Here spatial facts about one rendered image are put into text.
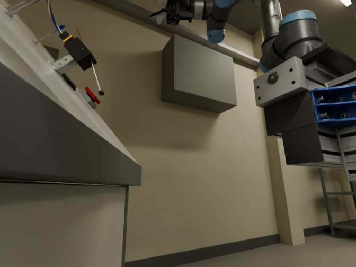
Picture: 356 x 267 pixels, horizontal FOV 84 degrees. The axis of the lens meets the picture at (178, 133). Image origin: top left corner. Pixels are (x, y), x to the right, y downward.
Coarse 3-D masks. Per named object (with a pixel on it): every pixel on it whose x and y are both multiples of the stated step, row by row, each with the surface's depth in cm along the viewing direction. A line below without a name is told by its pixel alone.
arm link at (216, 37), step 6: (210, 18) 79; (210, 24) 81; (216, 24) 79; (222, 24) 79; (210, 30) 82; (216, 30) 81; (222, 30) 82; (210, 36) 83; (216, 36) 83; (222, 36) 83; (210, 42) 86; (216, 42) 86
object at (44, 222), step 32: (0, 192) 16; (32, 192) 20; (64, 192) 26; (96, 192) 37; (0, 224) 16; (32, 224) 20; (64, 224) 26; (96, 224) 37; (0, 256) 16; (32, 256) 20; (64, 256) 26; (96, 256) 37
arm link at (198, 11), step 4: (196, 0) 85; (200, 0) 85; (196, 4) 84; (200, 4) 84; (196, 8) 85; (200, 8) 85; (196, 12) 85; (200, 12) 86; (192, 16) 88; (196, 16) 87; (200, 16) 87
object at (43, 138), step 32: (0, 64) 12; (0, 96) 12; (32, 96) 14; (0, 128) 12; (32, 128) 14; (64, 128) 19; (0, 160) 12; (32, 160) 14; (64, 160) 19; (96, 160) 27; (128, 160) 46
